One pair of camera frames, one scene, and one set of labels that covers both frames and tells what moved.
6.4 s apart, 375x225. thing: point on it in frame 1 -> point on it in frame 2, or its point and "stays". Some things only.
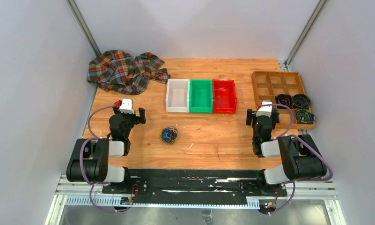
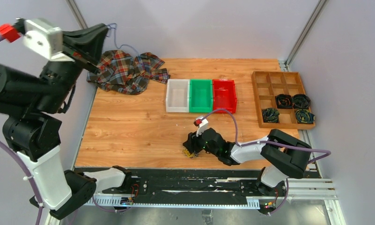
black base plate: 190,183 stays
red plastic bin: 224,98 stays
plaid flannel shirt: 120,72 stays
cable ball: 169,134 -> 190,155
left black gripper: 138,120 -> 81,45
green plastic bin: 201,100 stays
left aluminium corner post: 87,32 stays
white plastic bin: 177,100 stays
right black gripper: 251,115 -> 192,139
